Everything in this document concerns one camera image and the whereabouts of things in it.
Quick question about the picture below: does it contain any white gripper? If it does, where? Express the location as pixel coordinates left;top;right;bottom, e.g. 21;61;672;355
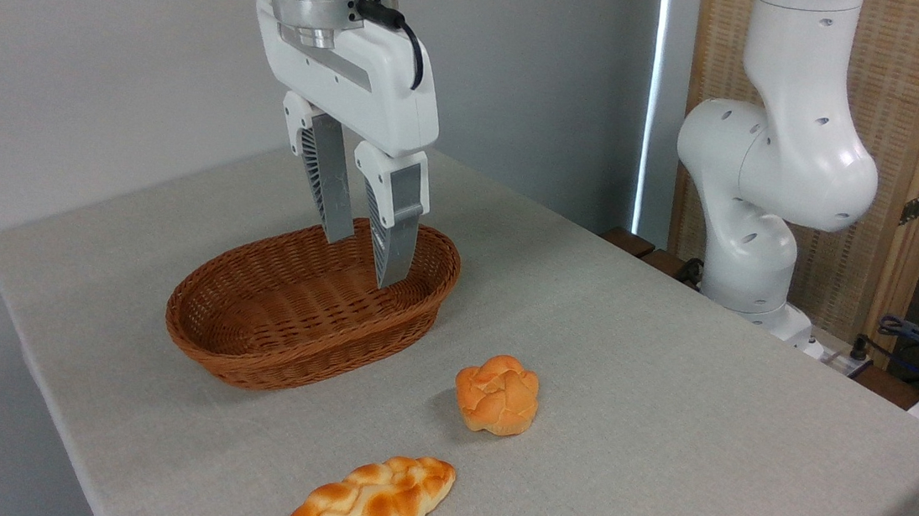
215;0;453;294

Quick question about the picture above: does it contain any round orange bread roll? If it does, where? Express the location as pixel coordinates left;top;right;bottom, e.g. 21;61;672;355
451;350;543;440

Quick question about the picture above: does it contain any brown oval wicker basket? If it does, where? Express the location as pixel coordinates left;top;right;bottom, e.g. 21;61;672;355
159;198;466;410

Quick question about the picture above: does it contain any long braided bread loaf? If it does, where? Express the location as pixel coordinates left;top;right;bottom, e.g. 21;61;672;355
276;443;458;516

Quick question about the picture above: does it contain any brown wooden base board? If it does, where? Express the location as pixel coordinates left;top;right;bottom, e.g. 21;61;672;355
586;225;919;413

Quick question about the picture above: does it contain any grey tablecloth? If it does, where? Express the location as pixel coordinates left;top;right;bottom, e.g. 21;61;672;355
0;87;919;516

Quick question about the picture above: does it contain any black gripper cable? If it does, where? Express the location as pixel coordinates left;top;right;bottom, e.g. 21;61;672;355
347;0;432;91

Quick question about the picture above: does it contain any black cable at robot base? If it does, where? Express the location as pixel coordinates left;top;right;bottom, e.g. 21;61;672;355
672;255;707;289

